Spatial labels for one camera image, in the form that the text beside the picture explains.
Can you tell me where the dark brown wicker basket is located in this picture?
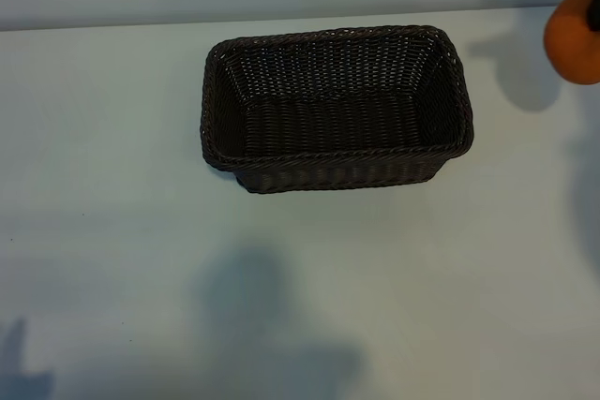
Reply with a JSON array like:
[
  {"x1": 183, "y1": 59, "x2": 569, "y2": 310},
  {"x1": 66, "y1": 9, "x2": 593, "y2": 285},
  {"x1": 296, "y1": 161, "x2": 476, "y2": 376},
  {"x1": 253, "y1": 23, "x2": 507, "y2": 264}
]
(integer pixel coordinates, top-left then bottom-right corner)
[{"x1": 200, "y1": 24, "x2": 475, "y2": 196}]

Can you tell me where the orange fruit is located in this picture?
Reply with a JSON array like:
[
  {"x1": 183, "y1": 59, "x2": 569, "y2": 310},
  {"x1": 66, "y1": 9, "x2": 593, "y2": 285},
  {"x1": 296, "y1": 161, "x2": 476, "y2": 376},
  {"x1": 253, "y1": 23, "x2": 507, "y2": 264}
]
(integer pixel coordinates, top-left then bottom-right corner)
[{"x1": 543, "y1": 0, "x2": 600, "y2": 86}]

